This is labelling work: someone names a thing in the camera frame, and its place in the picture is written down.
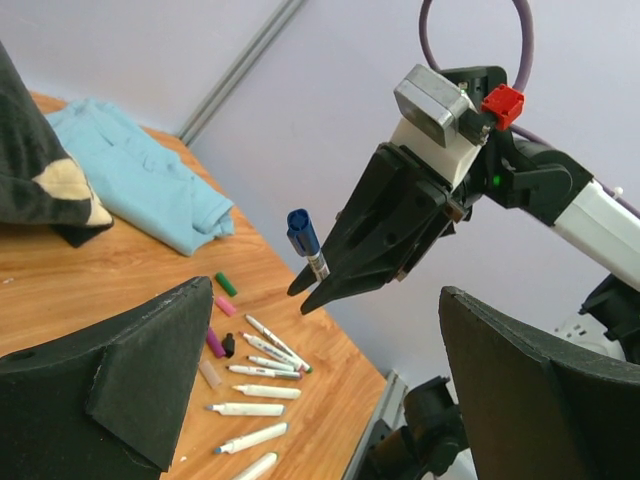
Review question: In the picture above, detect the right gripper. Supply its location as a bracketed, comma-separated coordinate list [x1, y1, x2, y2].
[287, 143, 473, 315]

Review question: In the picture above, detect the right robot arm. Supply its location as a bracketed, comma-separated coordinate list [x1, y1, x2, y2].
[287, 65, 639, 479]

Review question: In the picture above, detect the purple pen cap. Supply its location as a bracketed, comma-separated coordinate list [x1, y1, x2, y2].
[206, 327, 226, 358]

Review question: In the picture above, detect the pink cap marker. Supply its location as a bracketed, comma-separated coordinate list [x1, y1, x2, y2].
[240, 332, 309, 372]

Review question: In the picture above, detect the black pen cap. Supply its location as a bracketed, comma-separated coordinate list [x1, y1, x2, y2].
[221, 332, 236, 358]

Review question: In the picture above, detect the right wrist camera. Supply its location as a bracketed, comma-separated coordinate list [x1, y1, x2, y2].
[390, 64, 481, 188]

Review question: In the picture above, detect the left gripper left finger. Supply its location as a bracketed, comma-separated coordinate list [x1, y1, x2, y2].
[1, 276, 213, 479]

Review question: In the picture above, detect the green pen cap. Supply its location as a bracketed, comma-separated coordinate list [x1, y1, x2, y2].
[214, 271, 238, 297]

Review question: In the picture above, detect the pink pen cap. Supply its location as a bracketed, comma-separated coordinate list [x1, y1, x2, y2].
[214, 296, 236, 317]

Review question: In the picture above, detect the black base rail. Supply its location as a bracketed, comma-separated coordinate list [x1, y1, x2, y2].
[342, 370, 408, 480]

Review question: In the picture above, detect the light blue folded cloth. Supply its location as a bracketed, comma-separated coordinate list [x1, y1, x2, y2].
[46, 98, 235, 257]

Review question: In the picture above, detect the black cap marker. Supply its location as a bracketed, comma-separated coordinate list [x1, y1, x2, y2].
[247, 355, 296, 372]

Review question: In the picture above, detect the black floral pillow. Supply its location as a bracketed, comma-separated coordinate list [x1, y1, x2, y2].
[1, 49, 114, 248]

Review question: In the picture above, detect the navy cap marker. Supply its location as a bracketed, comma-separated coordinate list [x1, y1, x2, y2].
[286, 208, 330, 282]

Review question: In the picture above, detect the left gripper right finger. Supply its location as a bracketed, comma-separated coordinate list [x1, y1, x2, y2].
[439, 286, 639, 479]

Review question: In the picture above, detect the small salmon pen cap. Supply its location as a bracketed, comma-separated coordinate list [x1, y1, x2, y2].
[199, 360, 222, 389]

